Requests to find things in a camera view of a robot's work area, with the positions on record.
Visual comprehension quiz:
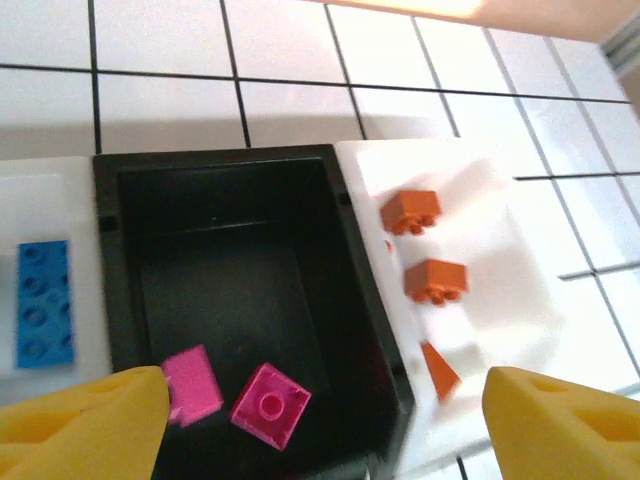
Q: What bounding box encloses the long blue lego plate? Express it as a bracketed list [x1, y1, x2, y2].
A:
[14, 239, 76, 370]

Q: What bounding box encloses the aluminium frame post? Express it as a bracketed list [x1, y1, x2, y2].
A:
[599, 9, 640, 76]

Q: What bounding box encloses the orange lego brick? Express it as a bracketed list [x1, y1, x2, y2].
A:
[402, 258, 470, 306]
[378, 189, 444, 237]
[419, 340, 462, 403]

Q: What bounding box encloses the white plastic container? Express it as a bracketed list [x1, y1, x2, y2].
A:
[333, 137, 591, 476]
[0, 155, 114, 381]

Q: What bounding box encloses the pink lego brick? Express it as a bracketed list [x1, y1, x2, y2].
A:
[160, 343, 225, 427]
[228, 362, 313, 450]

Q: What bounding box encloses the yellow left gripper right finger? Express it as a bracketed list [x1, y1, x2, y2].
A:
[481, 365, 640, 480]

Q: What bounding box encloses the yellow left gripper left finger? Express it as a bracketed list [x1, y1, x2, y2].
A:
[0, 364, 172, 480]

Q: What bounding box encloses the black plastic container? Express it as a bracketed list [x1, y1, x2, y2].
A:
[92, 143, 416, 480]

